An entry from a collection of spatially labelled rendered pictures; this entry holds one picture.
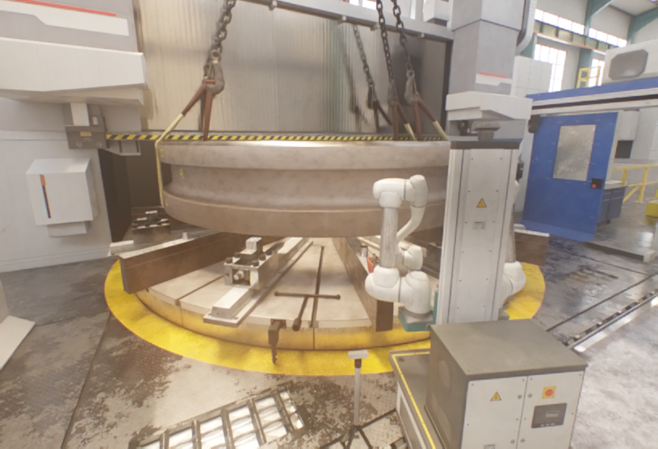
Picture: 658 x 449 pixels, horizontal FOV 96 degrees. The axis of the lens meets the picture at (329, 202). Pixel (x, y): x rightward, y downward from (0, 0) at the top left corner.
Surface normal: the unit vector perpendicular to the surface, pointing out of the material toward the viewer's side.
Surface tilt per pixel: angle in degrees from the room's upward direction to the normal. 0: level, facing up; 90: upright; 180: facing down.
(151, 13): 90
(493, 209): 90
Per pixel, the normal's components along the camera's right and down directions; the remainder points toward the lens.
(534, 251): -0.59, 0.16
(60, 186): 0.46, 0.18
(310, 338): -0.04, 0.20
